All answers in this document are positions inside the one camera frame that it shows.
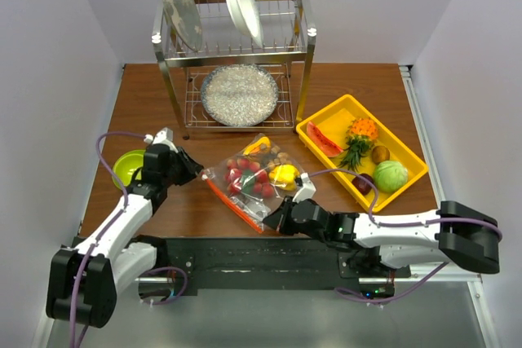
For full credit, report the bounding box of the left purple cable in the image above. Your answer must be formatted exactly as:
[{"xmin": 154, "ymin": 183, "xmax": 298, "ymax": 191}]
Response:
[{"xmin": 67, "ymin": 130, "xmax": 188, "ymax": 348}]

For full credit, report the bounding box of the green plastic bowl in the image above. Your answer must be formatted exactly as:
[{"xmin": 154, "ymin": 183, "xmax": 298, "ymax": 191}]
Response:
[{"xmin": 112, "ymin": 149, "xmax": 145, "ymax": 187}]

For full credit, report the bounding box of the yellow orange fake mango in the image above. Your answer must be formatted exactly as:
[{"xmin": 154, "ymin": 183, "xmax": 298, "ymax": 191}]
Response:
[{"xmin": 242, "ymin": 136, "xmax": 272, "ymax": 156}]

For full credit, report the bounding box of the orange fake pineapple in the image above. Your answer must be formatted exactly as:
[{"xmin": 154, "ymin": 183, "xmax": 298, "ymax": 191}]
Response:
[{"xmin": 338, "ymin": 117, "xmax": 378, "ymax": 172}]

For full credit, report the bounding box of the brown fake kiwi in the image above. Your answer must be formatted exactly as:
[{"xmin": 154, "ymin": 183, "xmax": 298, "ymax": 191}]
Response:
[{"xmin": 371, "ymin": 145, "xmax": 391, "ymax": 165}]

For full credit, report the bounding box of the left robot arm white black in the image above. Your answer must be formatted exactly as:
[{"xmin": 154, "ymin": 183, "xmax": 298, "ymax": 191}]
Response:
[{"xmin": 46, "ymin": 143, "xmax": 203, "ymax": 328}]

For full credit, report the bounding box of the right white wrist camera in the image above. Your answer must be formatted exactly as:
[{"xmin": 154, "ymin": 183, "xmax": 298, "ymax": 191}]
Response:
[{"xmin": 293, "ymin": 173, "xmax": 316, "ymax": 203}]

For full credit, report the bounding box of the brown fake longan bunch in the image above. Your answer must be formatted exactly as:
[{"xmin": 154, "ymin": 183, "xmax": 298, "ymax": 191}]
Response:
[{"xmin": 261, "ymin": 146, "xmax": 291, "ymax": 170}]

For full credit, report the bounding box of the fake watermelon slice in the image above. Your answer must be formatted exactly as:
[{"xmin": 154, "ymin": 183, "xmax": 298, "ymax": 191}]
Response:
[{"xmin": 306, "ymin": 121, "xmax": 344, "ymax": 158}]

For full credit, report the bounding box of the red fake strawberry bunch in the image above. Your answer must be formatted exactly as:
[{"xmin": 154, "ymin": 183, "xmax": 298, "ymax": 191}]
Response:
[{"xmin": 224, "ymin": 156, "xmax": 276, "ymax": 199}]

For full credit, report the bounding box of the clear zip top bag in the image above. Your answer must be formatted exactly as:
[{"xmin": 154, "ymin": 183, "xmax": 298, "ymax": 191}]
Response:
[{"xmin": 201, "ymin": 134, "xmax": 304, "ymax": 233}]

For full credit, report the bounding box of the metal dish rack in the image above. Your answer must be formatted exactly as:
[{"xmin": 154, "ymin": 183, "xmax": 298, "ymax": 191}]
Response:
[{"xmin": 151, "ymin": 0, "xmax": 317, "ymax": 139}]

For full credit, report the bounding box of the dark red fake fruit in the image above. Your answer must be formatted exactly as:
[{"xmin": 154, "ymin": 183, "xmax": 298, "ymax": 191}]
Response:
[{"xmin": 352, "ymin": 173, "xmax": 374, "ymax": 196}]

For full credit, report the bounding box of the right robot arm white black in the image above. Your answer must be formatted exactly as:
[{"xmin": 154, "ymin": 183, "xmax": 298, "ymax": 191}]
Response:
[{"xmin": 263, "ymin": 196, "xmax": 502, "ymax": 277}]

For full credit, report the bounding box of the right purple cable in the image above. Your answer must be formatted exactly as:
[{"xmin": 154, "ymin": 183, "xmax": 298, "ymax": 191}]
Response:
[{"xmin": 307, "ymin": 168, "xmax": 503, "ymax": 305}]

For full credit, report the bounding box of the purple cable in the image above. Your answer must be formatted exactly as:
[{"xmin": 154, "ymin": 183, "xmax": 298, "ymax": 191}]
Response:
[
  {"xmin": 307, "ymin": 168, "xmax": 503, "ymax": 305},
  {"xmin": 67, "ymin": 130, "xmax": 188, "ymax": 348}
]

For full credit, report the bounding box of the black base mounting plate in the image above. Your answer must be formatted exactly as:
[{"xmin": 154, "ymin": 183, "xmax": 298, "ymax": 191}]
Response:
[{"xmin": 136, "ymin": 236, "xmax": 411, "ymax": 299}]

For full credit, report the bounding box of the grey patterned plate upright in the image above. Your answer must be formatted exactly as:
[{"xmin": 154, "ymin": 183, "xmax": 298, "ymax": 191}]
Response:
[{"xmin": 162, "ymin": 0, "xmax": 203, "ymax": 52}]

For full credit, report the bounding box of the green fake cabbage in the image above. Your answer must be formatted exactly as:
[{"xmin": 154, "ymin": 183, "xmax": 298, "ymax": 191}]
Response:
[{"xmin": 373, "ymin": 161, "xmax": 409, "ymax": 193}]

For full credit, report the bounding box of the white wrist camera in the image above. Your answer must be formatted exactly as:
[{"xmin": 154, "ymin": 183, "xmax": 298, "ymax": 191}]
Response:
[
  {"xmin": 293, "ymin": 173, "xmax": 316, "ymax": 203},
  {"xmin": 144, "ymin": 127, "xmax": 178, "ymax": 152}
]

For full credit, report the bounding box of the yellow fake bell pepper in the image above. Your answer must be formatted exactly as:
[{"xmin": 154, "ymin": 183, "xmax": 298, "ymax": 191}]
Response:
[{"xmin": 268, "ymin": 164, "xmax": 300, "ymax": 192}]

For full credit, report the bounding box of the white bowl upright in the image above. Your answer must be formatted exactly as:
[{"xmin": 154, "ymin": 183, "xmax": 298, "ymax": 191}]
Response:
[{"xmin": 226, "ymin": 0, "xmax": 263, "ymax": 48}]

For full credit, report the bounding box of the speckled blue rim plate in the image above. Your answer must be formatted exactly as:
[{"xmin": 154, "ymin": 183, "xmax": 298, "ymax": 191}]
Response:
[{"xmin": 201, "ymin": 64, "xmax": 279, "ymax": 127}]

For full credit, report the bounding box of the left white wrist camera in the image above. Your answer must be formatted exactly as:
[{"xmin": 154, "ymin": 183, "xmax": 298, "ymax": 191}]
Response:
[{"xmin": 144, "ymin": 127, "xmax": 178, "ymax": 152}]

